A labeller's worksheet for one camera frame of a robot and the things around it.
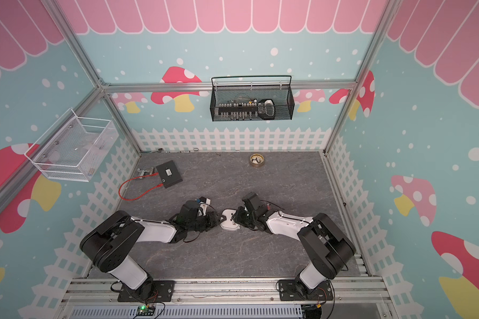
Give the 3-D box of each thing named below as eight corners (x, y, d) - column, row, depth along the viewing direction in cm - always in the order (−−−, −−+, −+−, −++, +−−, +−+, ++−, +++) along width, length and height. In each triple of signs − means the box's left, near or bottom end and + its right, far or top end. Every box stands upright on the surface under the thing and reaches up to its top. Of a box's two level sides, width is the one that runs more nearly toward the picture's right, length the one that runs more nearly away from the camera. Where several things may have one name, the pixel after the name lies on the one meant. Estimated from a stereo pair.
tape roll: (249, 167, 116) (249, 164, 115) (249, 156, 122) (249, 153, 120) (264, 167, 116) (264, 164, 115) (263, 156, 122) (263, 153, 120)
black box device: (165, 188, 106) (163, 186, 104) (157, 169, 115) (155, 166, 113) (183, 181, 110) (182, 178, 108) (174, 162, 118) (172, 159, 116)
